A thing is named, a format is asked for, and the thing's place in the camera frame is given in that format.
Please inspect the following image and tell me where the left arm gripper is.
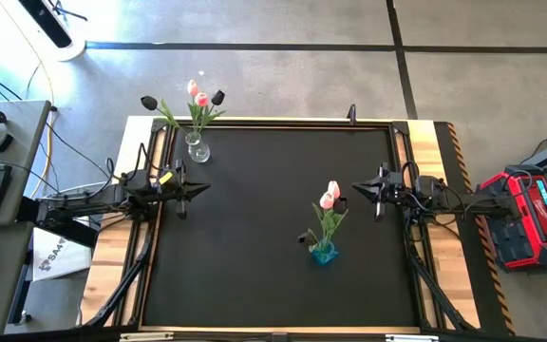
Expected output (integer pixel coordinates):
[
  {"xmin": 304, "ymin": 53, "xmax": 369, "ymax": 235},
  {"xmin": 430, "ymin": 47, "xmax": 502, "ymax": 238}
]
[{"xmin": 157, "ymin": 159, "xmax": 212, "ymax": 220}]

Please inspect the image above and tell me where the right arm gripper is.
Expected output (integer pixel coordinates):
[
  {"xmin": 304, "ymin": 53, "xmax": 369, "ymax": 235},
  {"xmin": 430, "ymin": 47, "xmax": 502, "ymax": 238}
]
[{"xmin": 351, "ymin": 161, "xmax": 406, "ymax": 223}]

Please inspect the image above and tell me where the clear glass vase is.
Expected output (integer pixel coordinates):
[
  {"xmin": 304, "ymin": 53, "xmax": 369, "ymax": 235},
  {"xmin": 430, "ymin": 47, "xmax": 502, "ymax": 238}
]
[{"xmin": 183, "ymin": 131, "xmax": 212, "ymax": 165}]

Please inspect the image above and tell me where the blue cut glass vase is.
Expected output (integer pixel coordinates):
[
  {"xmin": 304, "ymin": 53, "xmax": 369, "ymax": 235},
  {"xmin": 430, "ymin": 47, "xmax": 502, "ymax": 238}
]
[{"xmin": 310, "ymin": 237, "xmax": 340, "ymax": 266}]

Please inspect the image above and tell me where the black table mat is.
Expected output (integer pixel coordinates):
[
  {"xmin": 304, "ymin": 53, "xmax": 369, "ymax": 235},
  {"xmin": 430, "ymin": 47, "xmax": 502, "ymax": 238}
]
[{"xmin": 141, "ymin": 123, "xmax": 421, "ymax": 330}]

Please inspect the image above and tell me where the black desk beam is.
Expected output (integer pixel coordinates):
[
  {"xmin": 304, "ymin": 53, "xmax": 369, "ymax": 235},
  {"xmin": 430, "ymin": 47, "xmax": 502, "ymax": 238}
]
[{"xmin": 16, "ymin": 197, "xmax": 99, "ymax": 248}]

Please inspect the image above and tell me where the black platform with hazard stripes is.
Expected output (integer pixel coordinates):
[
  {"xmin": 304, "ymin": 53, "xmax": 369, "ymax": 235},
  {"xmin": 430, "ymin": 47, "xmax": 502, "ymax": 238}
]
[{"xmin": 434, "ymin": 121, "xmax": 517, "ymax": 336}]

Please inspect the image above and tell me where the red and black tool box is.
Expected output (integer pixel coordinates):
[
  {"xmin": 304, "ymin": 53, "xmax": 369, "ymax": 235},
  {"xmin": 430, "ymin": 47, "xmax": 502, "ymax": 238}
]
[{"xmin": 477, "ymin": 163, "xmax": 547, "ymax": 273}]

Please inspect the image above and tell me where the gray desk with keyboard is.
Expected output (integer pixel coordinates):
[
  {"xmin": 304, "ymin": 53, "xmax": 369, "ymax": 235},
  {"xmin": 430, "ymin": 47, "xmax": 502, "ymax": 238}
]
[{"xmin": 0, "ymin": 99, "xmax": 52, "ymax": 228}]

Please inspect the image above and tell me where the white round stand base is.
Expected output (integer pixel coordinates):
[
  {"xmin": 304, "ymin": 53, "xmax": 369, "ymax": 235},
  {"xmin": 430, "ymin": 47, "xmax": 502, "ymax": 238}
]
[{"xmin": 54, "ymin": 32, "xmax": 87, "ymax": 63}]

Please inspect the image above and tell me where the black stand bar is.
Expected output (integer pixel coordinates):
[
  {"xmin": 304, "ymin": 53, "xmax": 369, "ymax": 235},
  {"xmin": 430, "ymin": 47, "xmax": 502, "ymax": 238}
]
[{"xmin": 19, "ymin": 0, "xmax": 74, "ymax": 48}]

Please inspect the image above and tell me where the gray desk with mouse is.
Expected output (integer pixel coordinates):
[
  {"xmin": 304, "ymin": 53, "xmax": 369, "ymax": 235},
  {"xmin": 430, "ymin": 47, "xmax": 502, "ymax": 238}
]
[{"xmin": 0, "ymin": 221, "xmax": 35, "ymax": 338}]

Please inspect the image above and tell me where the black aluminium table frame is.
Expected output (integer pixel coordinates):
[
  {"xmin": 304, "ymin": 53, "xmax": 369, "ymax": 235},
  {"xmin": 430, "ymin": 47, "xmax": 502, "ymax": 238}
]
[{"xmin": 111, "ymin": 117, "xmax": 426, "ymax": 333}]

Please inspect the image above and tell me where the black diagonal frame strut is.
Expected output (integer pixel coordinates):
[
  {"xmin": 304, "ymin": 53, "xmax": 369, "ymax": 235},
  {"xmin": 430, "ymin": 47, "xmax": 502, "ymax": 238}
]
[
  {"xmin": 83, "ymin": 227, "xmax": 156, "ymax": 330},
  {"xmin": 408, "ymin": 227, "xmax": 475, "ymax": 332}
]

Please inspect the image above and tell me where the yellow floor cable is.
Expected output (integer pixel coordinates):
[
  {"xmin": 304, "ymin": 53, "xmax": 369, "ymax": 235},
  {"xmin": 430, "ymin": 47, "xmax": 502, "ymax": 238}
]
[{"xmin": 0, "ymin": 0, "xmax": 102, "ymax": 205}]

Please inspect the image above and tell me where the silver metal bracket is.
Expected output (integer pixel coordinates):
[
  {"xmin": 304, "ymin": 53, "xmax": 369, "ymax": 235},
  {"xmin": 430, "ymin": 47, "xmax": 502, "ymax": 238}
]
[
  {"xmin": 120, "ymin": 332, "xmax": 175, "ymax": 342},
  {"xmin": 385, "ymin": 334, "xmax": 439, "ymax": 342}
]

